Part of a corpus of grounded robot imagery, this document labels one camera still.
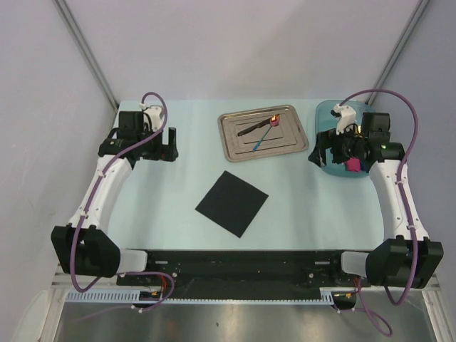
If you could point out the white cable duct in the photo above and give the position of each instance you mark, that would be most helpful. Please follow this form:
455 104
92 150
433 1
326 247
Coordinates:
105 296

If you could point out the black paper napkin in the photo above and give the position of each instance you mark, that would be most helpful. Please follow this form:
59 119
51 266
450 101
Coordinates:
232 203

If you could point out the silver metal tray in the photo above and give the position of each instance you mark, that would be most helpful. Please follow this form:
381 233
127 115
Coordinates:
288 137

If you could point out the dark knife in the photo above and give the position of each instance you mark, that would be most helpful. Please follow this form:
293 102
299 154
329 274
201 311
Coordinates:
254 127

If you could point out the aluminium frame rail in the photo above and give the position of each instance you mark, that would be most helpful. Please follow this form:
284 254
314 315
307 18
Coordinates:
73 28

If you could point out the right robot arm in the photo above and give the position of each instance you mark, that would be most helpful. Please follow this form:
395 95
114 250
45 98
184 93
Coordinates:
406 257

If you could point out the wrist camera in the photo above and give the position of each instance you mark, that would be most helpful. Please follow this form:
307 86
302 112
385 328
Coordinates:
345 116
153 114

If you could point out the iridescent spoon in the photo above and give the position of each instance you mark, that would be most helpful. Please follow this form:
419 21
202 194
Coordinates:
273 121

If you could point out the pink rolled napkin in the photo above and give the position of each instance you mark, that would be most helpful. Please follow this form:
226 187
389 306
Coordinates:
353 165

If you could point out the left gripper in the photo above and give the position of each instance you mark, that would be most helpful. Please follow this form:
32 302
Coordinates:
164 152

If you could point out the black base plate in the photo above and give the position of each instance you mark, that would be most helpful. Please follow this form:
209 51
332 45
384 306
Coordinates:
250 275

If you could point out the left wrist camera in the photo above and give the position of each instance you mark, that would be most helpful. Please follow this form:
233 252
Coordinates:
153 114

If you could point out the blue plastic bin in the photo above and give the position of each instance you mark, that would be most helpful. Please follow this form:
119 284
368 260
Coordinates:
325 121

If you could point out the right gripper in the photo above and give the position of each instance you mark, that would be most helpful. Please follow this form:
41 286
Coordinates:
332 141

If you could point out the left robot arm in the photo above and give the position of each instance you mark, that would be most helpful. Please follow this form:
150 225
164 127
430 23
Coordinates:
82 245

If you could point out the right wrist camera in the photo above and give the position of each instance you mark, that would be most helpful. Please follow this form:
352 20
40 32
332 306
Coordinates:
345 116

